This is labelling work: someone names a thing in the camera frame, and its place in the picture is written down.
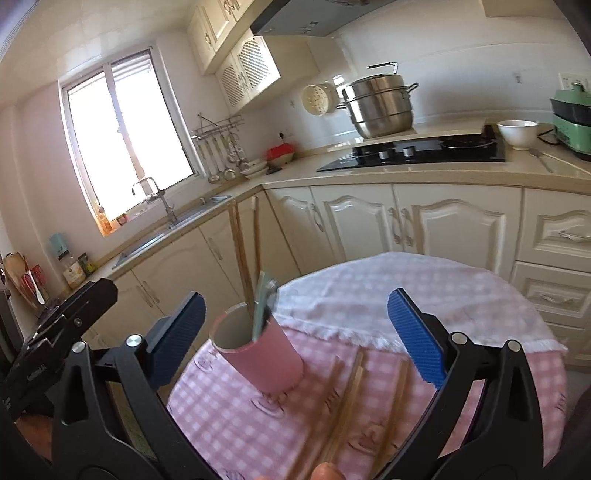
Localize wall utensil rack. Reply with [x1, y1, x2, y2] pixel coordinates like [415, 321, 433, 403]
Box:
[190, 113, 245, 139]

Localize row of hanging ladles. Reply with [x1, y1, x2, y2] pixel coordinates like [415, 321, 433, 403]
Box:
[196, 131, 252, 184]

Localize white double wall socket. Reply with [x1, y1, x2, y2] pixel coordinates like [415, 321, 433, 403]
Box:
[558, 71, 591, 93]

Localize beige kitchen countertop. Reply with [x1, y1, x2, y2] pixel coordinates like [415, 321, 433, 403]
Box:
[46, 122, 591, 296]

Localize jar with white lid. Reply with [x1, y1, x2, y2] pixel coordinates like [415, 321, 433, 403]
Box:
[61, 251, 87, 290]

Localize teal knife light-blue handle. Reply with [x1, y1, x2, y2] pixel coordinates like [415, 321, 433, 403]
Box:
[250, 271, 280, 344]

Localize steel steamer pot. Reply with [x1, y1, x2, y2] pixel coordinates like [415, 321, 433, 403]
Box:
[336, 62, 420, 139]

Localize kitchen window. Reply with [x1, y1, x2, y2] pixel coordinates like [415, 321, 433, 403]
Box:
[58, 48, 197, 236]

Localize cream lattice door wall cabinet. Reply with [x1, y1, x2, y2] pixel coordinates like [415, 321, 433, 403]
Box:
[215, 34, 282, 116]

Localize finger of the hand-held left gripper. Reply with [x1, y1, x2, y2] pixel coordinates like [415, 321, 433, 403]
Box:
[33, 278, 118, 344]

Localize countertop utensil stand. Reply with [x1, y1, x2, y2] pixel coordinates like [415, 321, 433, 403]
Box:
[0, 251, 48, 311]

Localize pink checked tablecloth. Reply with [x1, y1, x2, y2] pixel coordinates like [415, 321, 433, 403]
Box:
[166, 323, 568, 480]

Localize steel double sink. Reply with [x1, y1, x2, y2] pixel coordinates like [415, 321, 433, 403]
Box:
[113, 194, 232, 271]

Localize white bowl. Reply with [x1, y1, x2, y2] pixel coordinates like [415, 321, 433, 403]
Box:
[496, 120, 539, 151]

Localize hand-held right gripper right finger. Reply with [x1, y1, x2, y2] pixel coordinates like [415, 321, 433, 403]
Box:
[383, 288, 543, 480]

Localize person's left hand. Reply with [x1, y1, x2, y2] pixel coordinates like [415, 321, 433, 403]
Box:
[15, 413, 52, 457]

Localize yellow round perforated plate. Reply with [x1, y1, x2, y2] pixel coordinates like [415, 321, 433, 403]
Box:
[301, 83, 337, 116]

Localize chrome faucet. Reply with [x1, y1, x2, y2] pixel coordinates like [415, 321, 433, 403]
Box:
[131, 176, 178, 229]

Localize stack of white dishes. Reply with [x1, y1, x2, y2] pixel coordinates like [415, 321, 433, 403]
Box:
[240, 157, 269, 180]

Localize pale wooden stick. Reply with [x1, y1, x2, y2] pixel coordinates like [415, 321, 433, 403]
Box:
[540, 150, 591, 176]

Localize grey range hood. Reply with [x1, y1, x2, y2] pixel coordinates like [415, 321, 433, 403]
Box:
[249, 0, 370, 38]

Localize white fringed cloth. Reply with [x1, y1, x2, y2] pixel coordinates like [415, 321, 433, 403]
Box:
[272, 251, 570, 355]

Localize bunch of wooden chopsticks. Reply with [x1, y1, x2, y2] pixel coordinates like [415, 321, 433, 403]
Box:
[228, 196, 411, 480]

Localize green electric cooker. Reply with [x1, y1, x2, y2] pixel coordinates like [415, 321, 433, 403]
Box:
[549, 83, 591, 161]

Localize cream upper wall cabinets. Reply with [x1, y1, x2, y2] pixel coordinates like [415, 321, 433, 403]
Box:
[187, 0, 296, 75]

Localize black glass gas stove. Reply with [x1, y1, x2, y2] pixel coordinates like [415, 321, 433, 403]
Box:
[316, 124, 506, 174]

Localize metal spoon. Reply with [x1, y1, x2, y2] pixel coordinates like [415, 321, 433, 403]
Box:
[526, 147, 554, 174]

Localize red container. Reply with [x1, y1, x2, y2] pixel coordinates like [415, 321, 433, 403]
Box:
[265, 143, 296, 168]

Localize cream kitchen base cabinets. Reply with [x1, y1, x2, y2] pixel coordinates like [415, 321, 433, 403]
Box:
[83, 182, 591, 370]

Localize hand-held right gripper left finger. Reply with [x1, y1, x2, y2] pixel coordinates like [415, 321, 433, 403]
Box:
[51, 292, 218, 480]

